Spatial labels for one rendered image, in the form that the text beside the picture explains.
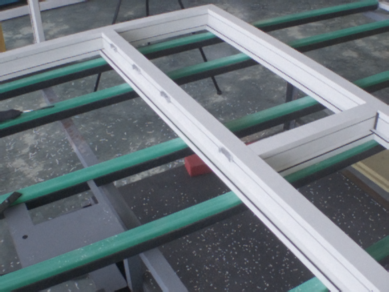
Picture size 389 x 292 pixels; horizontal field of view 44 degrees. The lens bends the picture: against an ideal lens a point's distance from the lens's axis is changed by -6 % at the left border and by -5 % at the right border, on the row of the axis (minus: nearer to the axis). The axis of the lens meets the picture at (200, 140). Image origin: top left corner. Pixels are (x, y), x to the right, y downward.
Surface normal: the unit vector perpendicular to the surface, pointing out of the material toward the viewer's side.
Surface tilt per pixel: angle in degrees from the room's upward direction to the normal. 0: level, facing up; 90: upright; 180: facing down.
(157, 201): 0
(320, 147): 90
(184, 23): 90
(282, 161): 90
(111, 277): 0
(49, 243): 0
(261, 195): 90
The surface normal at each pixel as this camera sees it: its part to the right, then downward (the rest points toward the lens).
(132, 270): 0.50, 0.48
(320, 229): -0.01, -0.83
